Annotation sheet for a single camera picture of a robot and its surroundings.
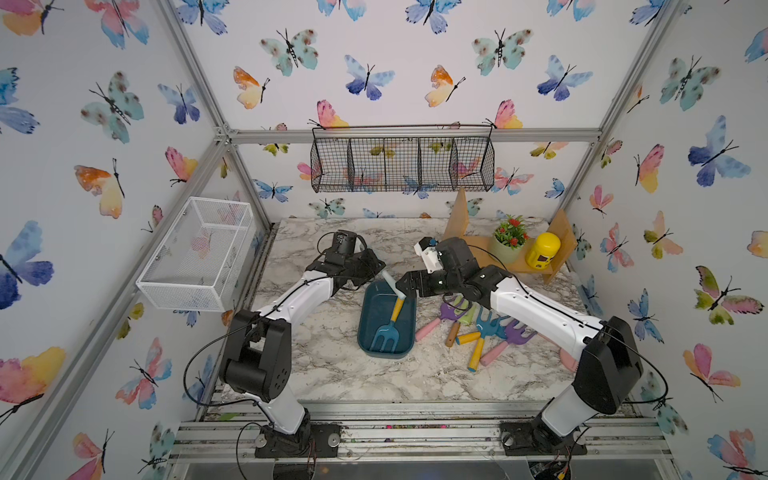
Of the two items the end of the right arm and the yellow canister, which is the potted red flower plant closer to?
the yellow canister

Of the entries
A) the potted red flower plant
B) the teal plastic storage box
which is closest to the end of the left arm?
the teal plastic storage box

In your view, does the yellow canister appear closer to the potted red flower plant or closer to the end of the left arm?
the potted red flower plant

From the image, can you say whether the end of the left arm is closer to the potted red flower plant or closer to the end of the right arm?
the end of the right arm

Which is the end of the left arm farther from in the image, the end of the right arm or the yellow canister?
the yellow canister

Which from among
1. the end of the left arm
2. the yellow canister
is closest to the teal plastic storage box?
the end of the left arm

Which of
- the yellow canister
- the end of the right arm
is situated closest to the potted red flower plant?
the yellow canister

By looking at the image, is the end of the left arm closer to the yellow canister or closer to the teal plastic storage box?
the teal plastic storage box

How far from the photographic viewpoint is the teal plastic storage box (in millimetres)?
883

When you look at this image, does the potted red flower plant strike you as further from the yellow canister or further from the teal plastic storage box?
the teal plastic storage box

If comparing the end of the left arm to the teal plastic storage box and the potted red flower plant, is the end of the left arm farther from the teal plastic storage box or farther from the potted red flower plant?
the potted red flower plant
